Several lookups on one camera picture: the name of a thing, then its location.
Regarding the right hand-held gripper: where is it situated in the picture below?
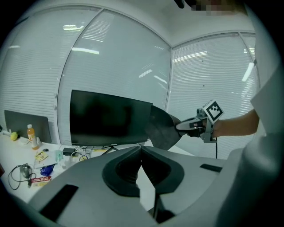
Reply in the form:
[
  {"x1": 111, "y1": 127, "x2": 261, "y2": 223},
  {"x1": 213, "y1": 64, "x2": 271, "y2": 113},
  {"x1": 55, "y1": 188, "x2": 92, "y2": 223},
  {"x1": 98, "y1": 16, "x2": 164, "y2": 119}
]
[{"x1": 176, "y1": 99, "x2": 225, "y2": 144}]

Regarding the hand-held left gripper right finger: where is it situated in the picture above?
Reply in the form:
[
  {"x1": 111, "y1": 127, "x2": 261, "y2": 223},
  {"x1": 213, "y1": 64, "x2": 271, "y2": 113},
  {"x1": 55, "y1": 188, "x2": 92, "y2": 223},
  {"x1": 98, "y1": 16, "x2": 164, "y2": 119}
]
[{"x1": 141, "y1": 146, "x2": 226, "y2": 215}]

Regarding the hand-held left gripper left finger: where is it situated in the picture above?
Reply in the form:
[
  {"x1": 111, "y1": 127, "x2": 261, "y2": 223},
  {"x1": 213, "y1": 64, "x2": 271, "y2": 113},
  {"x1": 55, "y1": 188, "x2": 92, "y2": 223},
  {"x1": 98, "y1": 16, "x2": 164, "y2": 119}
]
[{"x1": 28, "y1": 146, "x2": 156, "y2": 227}]

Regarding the dark streaked mouse pad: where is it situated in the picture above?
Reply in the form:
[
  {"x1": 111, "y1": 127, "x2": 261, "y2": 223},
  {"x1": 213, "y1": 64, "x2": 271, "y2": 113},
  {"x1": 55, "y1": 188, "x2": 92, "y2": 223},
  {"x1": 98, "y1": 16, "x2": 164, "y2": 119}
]
[{"x1": 145, "y1": 105, "x2": 182, "y2": 151}]

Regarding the person's right forearm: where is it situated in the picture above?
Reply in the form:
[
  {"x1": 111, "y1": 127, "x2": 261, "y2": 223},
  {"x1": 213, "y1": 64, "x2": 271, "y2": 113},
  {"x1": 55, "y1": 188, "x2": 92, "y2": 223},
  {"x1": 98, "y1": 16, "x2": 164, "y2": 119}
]
[{"x1": 212, "y1": 108, "x2": 260, "y2": 138}]

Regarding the blue snack packet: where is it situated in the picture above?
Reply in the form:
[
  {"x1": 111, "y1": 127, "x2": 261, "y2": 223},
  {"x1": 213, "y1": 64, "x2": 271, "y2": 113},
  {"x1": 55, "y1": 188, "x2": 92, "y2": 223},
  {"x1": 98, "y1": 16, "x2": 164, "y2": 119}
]
[{"x1": 40, "y1": 164, "x2": 55, "y2": 175}]

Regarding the red snack bar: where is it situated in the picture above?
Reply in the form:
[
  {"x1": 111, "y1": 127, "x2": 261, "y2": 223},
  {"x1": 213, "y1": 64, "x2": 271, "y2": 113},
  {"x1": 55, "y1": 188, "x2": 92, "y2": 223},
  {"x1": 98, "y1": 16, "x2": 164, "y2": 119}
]
[{"x1": 30, "y1": 176, "x2": 52, "y2": 183}]

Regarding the yellow snack packet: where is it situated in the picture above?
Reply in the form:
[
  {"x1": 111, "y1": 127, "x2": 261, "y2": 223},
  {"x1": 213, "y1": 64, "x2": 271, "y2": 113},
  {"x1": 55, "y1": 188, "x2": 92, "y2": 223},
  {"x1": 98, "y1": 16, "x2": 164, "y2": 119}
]
[{"x1": 35, "y1": 150, "x2": 48, "y2": 162}]

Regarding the person's white shirt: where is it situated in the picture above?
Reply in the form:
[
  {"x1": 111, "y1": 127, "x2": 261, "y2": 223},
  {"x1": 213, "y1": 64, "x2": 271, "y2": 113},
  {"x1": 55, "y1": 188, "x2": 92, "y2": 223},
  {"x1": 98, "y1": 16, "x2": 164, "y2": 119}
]
[{"x1": 216, "y1": 4, "x2": 284, "y2": 227}]

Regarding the black computer monitor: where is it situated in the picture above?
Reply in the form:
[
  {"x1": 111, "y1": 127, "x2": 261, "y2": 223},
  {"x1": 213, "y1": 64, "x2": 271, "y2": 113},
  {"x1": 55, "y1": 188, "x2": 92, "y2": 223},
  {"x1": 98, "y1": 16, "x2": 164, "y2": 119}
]
[{"x1": 69, "y1": 89, "x2": 154, "y2": 155}]

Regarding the orange juice bottle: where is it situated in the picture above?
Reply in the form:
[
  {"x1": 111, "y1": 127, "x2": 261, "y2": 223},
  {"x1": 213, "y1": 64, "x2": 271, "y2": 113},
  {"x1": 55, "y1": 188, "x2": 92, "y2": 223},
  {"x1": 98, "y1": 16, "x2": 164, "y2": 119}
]
[{"x1": 27, "y1": 124, "x2": 41, "y2": 151}]

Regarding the wide grey partition panel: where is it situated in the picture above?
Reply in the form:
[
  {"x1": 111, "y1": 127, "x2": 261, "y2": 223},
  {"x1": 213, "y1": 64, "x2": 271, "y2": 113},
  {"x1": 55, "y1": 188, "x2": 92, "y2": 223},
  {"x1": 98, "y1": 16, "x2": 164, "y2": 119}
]
[{"x1": 4, "y1": 109, "x2": 52, "y2": 145}]

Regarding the person's face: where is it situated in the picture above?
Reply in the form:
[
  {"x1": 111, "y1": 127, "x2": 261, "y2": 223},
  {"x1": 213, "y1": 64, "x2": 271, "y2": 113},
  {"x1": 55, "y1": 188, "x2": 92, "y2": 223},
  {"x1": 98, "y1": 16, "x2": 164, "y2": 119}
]
[{"x1": 190, "y1": 0, "x2": 246, "y2": 16}]

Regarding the black earphone cable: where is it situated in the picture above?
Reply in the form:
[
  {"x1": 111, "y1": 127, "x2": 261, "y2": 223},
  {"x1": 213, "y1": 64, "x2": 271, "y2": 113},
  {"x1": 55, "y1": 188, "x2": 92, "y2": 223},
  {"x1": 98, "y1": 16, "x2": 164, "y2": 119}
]
[{"x1": 7, "y1": 163, "x2": 37, "y2": 191}]

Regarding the black head-worn camera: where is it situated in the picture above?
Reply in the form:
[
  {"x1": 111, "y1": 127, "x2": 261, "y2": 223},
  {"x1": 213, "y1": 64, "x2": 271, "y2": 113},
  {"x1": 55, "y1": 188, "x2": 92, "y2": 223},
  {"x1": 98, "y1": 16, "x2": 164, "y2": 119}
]
[{"x1": 174, "y1": 0, "x2": 194, "y2": 9}]

